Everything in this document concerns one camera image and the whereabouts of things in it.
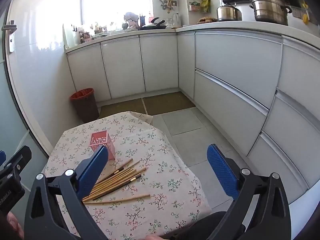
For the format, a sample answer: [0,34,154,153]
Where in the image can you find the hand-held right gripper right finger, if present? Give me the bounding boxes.
[205,144,292,240]

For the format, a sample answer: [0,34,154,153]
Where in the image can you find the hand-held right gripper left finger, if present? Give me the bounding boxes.
[24,145,110,240]

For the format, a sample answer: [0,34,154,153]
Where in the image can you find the pile of wooden chopsticks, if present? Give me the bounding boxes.
[82,158,151,205]

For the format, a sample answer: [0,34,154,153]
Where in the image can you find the pink lattice utensil holder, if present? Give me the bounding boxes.
[90,130,116,161]

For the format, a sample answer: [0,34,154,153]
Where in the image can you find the hanging wooden utensils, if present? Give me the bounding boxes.
[161,0,175,13]

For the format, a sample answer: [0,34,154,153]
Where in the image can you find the person's left hand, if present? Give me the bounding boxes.
[5,213,25,240]

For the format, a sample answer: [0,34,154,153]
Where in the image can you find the floral tablecloth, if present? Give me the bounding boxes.
[44,111,212,240]

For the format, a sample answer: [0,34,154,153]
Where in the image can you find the brown trash bin red bag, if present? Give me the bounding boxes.
[70,88,100,123]

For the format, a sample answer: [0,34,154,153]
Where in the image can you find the brown floor mat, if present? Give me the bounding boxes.
[99,98,147,119]
[142,92,196,115]

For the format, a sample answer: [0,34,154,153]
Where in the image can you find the white kitchen base cabinets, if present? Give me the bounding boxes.
[65,29,320,195]

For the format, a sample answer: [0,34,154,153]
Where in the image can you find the white kitchen countertop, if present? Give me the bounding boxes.
[64,20,320,54]

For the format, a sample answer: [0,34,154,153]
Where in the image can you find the black frying pan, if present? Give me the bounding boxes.
[140,23,167,30]

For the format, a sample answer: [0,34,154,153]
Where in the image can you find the steel kettle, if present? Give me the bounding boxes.
[216,0,242,22]

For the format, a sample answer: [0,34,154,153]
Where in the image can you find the steel steamer pot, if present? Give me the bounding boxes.
[249,0,292,26]

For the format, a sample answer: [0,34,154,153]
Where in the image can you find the yellow hanging brush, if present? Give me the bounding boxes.
[301,1,310,25]

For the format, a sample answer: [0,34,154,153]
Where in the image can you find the metal door handle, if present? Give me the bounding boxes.
[2,21,15,53]

